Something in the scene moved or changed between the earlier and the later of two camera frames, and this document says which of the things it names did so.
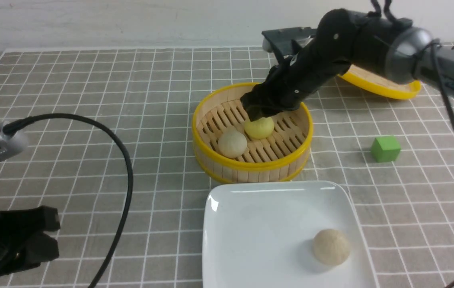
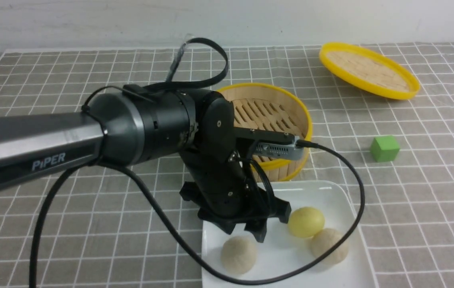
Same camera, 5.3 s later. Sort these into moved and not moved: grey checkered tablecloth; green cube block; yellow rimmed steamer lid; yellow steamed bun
Moved: yellow steamed bun
Not moved: grey checkered tablecloth; green cube block; yellow rimmed steamer lid
